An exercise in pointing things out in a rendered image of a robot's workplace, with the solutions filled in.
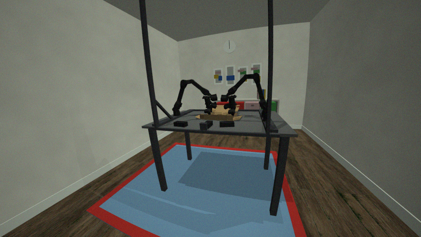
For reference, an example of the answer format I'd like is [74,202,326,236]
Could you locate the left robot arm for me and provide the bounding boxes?
[172,79,217,116]

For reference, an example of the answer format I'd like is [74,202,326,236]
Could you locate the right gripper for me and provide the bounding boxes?
[228,102,236,116]

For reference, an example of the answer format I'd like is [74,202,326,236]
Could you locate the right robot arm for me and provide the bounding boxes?
[221,73,266,118]

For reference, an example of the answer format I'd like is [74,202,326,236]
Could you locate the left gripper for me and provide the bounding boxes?
[204,102,212,114]

